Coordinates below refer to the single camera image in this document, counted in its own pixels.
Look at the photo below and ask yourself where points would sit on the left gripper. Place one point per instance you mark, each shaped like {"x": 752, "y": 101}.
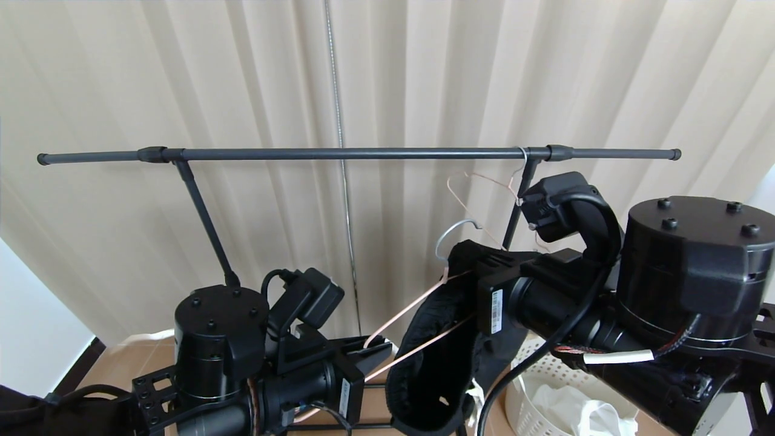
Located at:
{"x": 303, "y": 393}

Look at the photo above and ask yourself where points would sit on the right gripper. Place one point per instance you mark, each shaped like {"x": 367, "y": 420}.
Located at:
{"x": 545, "y": 309}

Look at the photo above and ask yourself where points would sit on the pink clothes hanger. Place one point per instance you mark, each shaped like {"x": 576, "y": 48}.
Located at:
{"x": 522, "y": 160}
{"x": 402, "y": 315}

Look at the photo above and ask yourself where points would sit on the black shorts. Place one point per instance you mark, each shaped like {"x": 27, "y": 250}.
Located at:
{"x": 436, "y": 363}

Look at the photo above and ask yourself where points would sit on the white printed T-shirt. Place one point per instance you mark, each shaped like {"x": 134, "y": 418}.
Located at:
{"x": 581, "y": 412}

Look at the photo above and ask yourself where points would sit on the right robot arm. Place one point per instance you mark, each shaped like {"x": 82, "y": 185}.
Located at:
{"x": 696, "y": 266}

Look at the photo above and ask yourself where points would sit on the white laundry basket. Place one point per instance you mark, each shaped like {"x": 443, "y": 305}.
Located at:
{"x": 533, "y": 399}

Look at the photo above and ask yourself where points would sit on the black clothes rack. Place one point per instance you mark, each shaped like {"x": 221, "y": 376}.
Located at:
{"x": 363, "y": 154}

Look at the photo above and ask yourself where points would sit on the grey curtain pull rod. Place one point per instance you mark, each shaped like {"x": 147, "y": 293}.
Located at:
{"x": 339, "y": 91}

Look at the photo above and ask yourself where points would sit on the beige curtain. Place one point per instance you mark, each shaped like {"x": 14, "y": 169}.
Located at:
{"x": 181, "y": 72}

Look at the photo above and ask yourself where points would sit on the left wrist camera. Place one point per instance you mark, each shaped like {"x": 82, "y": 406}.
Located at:
{"x": 315, "y": 297}

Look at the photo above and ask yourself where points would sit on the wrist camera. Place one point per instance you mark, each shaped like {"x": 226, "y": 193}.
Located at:
{"x": 315, "y": 297}
{"x": 557, "y": 200}

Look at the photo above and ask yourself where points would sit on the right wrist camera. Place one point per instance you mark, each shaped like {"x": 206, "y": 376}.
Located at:
{"x": 557, "y": 200}

